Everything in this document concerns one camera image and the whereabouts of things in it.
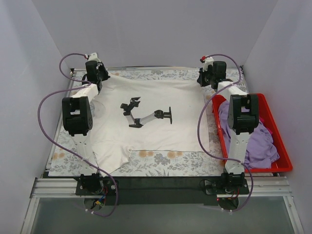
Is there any white t shirt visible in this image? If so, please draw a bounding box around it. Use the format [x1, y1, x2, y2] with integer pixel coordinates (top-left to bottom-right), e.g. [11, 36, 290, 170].
[91, 75, 209, 172]

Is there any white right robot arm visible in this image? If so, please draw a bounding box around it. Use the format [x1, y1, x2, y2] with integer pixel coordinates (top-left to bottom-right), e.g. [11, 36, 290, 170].
[197, 57, 259, 195]

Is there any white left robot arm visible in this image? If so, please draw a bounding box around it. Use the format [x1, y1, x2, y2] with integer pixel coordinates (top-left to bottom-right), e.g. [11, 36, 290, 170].
[62, 58, 110, 195]

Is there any pink garment in bin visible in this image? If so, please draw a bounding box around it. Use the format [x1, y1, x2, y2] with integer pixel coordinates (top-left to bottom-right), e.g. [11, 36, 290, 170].
[259, 117, 273, 135]

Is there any purple t shirt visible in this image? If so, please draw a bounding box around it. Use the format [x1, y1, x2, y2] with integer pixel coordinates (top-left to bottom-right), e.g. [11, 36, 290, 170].
[218, 101, 280, 169]

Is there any red plastic bin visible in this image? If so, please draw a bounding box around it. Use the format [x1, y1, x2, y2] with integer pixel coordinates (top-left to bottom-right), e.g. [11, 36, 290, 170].
[212, 94, 293, 173]

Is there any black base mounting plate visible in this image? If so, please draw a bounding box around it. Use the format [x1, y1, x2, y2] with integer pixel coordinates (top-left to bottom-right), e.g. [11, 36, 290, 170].
[75, 175, 251, 205]

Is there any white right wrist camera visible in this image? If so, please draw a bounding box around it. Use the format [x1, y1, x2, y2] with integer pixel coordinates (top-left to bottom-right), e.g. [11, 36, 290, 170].
[200, 56, 214, 71]

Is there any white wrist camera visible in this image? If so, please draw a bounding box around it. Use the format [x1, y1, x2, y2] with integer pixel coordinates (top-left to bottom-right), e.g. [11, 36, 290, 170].
[84, 53, 101, 63]
[200, 56, 214, 71]

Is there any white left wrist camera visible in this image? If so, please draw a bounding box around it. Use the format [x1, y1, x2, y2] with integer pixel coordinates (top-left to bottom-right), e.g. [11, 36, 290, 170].
[84, 53, 101, 63]

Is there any aluminium table frame rail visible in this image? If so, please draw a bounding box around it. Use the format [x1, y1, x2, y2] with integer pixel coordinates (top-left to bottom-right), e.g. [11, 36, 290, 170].
[20, 177, 81, 234]

